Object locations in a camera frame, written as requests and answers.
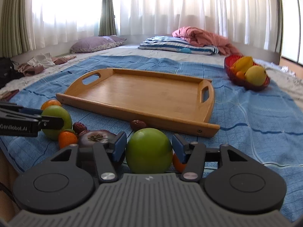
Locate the green apple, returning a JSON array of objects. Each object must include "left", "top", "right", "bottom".
[
  {"left": 42, "top": 105, "right": 72, "bottom": 140},
  {"left": 125, "top": 128, "right": 173, "bottom": 174}
]

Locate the small orange mandarin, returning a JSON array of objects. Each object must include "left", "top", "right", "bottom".
[{"left": 172, "top": 153, "right": 186, "bottom": 173}]

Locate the large pale orange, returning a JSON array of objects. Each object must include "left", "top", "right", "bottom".
[{"left": 41, "top": 100, "right": 62, "bottom": 110}]

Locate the dark purple mangosteen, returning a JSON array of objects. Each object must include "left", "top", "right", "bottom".
[{"left": 78, "top": 130, "right": 116, "bottom": 148}]

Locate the red date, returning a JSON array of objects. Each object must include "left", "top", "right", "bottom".
[
  {"left": 72, "top": 122, "right": 87, "bottom": 134},
  {"left": 130, "top": 119, "right": 147, "bottom": 131}
]

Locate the red date by tray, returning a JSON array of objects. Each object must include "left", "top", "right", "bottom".
[{"left": 130, "top": 119, "right": 147, "bottom": 131}]

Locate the pile of clothes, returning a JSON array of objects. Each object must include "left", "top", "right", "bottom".
[{"left": 17, "top": 53, "right": 76, "bottom": 76}]

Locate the wooden serving tray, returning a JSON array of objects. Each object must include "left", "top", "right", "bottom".
[{"left": 56, "top": 68, "right": 220, "bottom": 138}]

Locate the blue checked blanket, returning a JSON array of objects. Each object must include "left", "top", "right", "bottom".
[{"left": 11, "top": 56, "right": 302, "bottom": 221}]

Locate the purple pillow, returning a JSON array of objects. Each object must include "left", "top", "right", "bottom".
[{"left": 70, "top": 35, "right": 126, "bottom": 53}]

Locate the small orange in bowl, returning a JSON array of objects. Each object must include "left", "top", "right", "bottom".
[{"left": 236, "top": 71, "right": 245, "bottom": 81}]

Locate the grey bed sheet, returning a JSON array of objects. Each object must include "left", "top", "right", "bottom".
[{"left": 1, "top": 45, "right": 302, "bottom": 109}]

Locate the red fruit bowl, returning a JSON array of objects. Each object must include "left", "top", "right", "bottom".
[{"left": 224, "top": 54, "right": 271, "bottom": 92}]

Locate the yellow mango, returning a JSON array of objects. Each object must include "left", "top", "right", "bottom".
[{"left": 244, "top": 65, "right": 267, "bottom": 86}]

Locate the yellow starfruit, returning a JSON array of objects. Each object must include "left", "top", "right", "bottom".
[{"left": 230, "top": 56, "right": 254, "bottom": 74}]

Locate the blue white striped pillow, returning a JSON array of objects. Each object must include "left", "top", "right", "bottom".
[{"left": 138, "top": 36, "right": 219, "bottom": 55}]

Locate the green drape curtain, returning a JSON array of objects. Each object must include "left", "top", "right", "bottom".
[{"left": 99, "top": 0, "right": 116, "bottom": 36}]

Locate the pink crumpled quilt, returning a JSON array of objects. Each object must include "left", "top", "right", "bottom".
[{"left": 172, "top": 26, "right": 242, "bottom": 55}]

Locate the white crumpled cloth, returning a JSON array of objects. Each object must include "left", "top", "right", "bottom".
[{"left": 280, "top": 66, "right": 296, "bottom": 77}]

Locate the white sheer curtain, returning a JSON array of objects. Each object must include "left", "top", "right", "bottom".
[{"left": 31, "top": 0, "right": 278, "bottom": 51}]

